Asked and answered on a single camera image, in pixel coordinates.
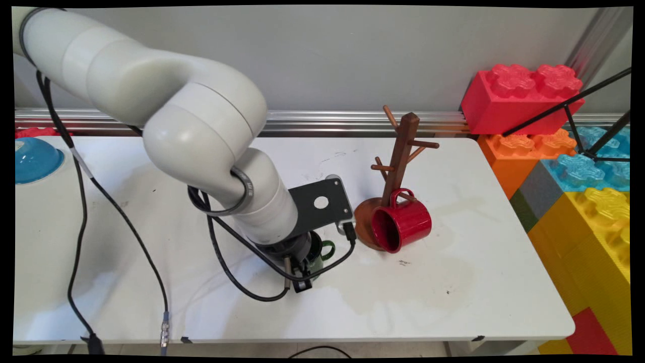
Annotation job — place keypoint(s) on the black tripod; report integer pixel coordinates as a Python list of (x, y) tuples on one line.
[(572, 118)]

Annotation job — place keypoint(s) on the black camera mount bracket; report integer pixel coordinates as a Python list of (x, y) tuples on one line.
[(307, 212)]

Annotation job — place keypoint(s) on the brown wooden mug tree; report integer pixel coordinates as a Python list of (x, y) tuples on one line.
[(405, 136)]

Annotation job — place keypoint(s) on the flat red object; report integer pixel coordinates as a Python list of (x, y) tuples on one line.
[(40, 132)]

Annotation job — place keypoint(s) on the aluminium upright profile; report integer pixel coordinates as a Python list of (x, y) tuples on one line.
[(599, 35)]

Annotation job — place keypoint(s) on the big yellow toy block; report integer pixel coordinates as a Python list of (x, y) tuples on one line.
[(594, 252)]

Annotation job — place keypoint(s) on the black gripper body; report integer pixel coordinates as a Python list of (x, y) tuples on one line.
[(289, 252)]

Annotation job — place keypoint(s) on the aluminium rail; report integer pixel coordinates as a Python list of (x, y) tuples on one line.
[(327, 121)]

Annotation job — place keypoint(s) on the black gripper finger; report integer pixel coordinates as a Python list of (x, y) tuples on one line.
[(302, 285)]

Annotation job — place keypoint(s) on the small red toy block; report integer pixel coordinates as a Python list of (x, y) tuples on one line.
[(589, 333)]

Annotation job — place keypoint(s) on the big red toy block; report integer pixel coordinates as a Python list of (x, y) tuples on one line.
[(504, 106)]

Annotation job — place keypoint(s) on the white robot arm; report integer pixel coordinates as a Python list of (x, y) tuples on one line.
[(151, 80)]

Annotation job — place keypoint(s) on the dark green toy block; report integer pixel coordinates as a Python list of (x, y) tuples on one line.
[(524, 212)]

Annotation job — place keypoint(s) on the green enamel mug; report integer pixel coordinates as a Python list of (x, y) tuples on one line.
[(317, 262)]

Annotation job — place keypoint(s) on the grey toy block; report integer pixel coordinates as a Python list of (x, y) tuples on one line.
[(539, 189)]

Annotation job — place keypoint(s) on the light blue toy block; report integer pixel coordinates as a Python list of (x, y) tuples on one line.
[(579, 171)]

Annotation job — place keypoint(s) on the orange toy block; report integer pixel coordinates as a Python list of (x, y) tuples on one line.
[(509, 161)]

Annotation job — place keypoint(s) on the blue bowl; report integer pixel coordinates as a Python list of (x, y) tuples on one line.
[(35, 161)]

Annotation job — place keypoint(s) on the red mug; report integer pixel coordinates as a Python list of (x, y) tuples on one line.
[(408, 227)]

